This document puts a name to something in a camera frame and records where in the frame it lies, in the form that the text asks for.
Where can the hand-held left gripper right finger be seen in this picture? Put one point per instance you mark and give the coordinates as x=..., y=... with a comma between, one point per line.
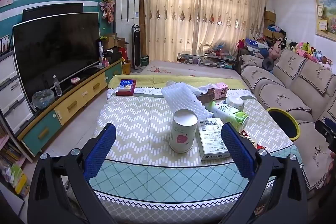
x=236, y=153

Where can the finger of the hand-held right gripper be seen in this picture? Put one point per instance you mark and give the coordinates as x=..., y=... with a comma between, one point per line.
x=321, y=129

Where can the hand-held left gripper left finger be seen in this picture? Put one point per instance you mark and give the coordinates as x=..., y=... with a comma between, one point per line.
x=101, y=150

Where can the small brown bottle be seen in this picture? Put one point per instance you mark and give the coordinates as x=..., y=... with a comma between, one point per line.
x=248, y=136

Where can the white medicine box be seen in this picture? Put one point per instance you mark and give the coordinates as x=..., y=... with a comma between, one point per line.
x=212, y=140

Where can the yellow rimmed dark trash bin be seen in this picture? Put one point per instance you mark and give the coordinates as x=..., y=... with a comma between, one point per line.
x=282, y=121

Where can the green and white bottle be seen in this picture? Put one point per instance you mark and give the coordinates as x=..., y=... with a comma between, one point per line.
x=228, y=111

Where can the white paper bowl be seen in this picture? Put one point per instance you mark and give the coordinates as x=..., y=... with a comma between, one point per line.
x=234, y=102

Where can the white paper can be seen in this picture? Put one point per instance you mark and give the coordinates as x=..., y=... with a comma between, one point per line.
x=182, y=132

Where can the brown cardboard piece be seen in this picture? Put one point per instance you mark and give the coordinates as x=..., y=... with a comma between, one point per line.
x=206, y=98

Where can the pink milk carton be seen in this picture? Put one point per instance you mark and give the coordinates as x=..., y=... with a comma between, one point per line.
x=220, y=91

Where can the white tissue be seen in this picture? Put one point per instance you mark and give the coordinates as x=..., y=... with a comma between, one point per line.
x=207, y=87

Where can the white foam net wrap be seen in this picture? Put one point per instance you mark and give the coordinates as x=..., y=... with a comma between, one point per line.
x=181, y=98

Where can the beige sofa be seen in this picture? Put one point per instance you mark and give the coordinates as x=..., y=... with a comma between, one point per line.
x=283, y=92

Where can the yellow and teal TV cabinet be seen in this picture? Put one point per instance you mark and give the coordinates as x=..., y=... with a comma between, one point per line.
x=76, y=103

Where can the zigzag patterned tablecloth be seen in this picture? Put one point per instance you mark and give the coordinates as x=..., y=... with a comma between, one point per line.
x=147, y=119

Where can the red box with blue pack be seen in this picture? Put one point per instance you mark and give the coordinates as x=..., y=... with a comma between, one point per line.
x=126, y=85

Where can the small pink dish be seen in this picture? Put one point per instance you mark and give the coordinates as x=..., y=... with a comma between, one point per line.
x=75, y=80

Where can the clear water bottle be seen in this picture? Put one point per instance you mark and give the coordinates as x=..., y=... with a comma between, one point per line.
x=57, y=87

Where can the glass ashtray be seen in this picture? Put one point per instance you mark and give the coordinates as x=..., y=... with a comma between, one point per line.
x=43, y=99

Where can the pile of plush toys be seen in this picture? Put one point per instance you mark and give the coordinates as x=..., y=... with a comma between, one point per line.
x=302, y=49

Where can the dark round cushion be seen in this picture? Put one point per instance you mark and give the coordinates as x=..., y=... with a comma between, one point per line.
x=268, y=63

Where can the bookshelf with books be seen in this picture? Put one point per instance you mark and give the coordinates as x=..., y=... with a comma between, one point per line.
x=13, y=166

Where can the glass coffee table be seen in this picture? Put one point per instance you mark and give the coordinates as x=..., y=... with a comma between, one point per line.
x=210, y=60

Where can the green box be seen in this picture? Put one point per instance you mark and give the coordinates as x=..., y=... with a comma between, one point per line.
x=144, y=60

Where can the floral printed mat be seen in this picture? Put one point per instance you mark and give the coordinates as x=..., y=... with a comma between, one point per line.
x=173, y=69

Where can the white drawer unit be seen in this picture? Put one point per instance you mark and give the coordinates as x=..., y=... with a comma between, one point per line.
x=10, y=92

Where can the black tower fan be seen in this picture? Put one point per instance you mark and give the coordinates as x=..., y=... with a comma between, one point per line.
x=136, y=48

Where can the open cardboard boxes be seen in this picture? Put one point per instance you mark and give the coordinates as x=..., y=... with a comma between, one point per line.
x=115, y=43

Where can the large black television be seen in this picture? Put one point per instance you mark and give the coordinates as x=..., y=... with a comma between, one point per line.
x=55, y=50

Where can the blue star patterned bag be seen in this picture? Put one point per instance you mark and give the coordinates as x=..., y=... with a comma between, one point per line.
x=253, y=43

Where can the stack of cardboard boxes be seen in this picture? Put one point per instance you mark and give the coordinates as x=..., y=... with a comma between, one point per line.
x=269, y=22

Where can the hanging artificial flowers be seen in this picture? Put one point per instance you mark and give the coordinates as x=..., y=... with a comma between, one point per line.
x=107, y=8

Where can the beige patterned curtain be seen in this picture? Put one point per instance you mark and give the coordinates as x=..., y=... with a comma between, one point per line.
x=199, y=14

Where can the framed wall picture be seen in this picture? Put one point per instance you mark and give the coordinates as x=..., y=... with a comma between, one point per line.
x=325, y=16

